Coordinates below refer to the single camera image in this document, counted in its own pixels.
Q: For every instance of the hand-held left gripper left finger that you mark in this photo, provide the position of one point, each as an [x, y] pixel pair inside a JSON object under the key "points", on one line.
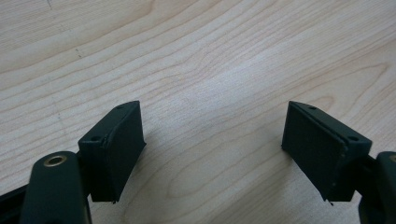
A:
{"points": [[113, 155]]}

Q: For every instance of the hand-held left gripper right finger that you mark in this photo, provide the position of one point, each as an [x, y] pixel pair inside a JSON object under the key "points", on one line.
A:
{"points": [[320, 149]]}

